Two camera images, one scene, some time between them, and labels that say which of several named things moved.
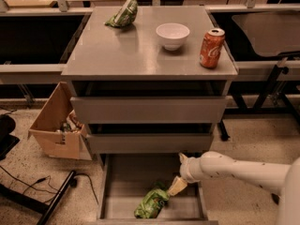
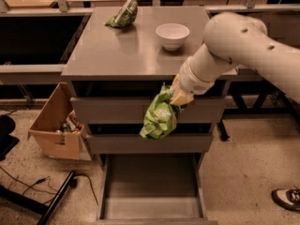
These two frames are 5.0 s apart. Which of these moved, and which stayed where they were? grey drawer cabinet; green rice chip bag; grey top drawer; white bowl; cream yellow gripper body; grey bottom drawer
Moved: green rice chip bag; cream yellow gripper body
Stayed: grey bottom drawer; grey drawer cabinet; grey top drawer; white bowl
